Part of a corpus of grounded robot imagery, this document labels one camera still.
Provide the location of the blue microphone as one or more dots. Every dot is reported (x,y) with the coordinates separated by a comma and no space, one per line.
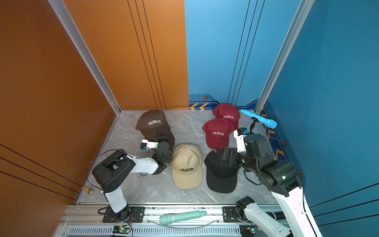
(267,122)

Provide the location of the green circuit board left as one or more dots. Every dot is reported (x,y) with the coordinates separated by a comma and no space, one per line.
(121,231)

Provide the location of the aluminium front rail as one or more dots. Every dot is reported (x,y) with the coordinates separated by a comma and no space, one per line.
(86,221)

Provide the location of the maroon cap front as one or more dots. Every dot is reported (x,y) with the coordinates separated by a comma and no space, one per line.
(217,132)

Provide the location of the brown cap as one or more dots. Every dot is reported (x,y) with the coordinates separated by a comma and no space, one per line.
(151,122)
(160,134)

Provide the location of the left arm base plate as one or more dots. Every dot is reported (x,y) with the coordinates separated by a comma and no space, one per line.
(129,215)

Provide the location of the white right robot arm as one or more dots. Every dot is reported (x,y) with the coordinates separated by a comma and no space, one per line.
(253,153)

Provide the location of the green microphone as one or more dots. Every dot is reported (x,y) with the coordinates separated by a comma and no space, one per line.
(168,219)

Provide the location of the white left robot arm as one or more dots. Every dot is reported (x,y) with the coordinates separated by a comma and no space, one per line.
(113,170)

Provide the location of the black cap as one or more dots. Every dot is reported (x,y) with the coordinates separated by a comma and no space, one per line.
(220,178)

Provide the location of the aluminium corner post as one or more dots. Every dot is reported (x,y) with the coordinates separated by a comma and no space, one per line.
(291,36)
(73,32)

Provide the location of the beige cap front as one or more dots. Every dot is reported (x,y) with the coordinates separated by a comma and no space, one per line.
(186,166)

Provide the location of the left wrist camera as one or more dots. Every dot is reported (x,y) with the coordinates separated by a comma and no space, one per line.
(147,145)

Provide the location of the maroon cap back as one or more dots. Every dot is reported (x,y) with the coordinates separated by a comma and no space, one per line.
(229,112)

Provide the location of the maroon cap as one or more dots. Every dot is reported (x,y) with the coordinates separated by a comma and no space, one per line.
(229,112)
(217,132)

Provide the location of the aluminium corner post left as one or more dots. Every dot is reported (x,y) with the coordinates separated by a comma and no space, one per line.
(73,32)

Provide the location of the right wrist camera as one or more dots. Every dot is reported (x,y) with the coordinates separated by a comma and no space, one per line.
(239,135)

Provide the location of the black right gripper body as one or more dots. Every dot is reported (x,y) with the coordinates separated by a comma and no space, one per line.
(236,159)

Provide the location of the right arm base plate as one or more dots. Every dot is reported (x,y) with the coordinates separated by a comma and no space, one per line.
(230,214)

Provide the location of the aluminium corner post right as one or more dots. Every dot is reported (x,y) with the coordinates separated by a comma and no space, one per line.
(291,36)

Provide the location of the brass knob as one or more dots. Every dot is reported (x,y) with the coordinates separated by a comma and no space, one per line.
(88,190)

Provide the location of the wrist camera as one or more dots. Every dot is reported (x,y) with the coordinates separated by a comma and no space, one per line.
(239,135)
(147,145)

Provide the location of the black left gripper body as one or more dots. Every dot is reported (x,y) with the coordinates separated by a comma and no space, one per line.
(164,141)

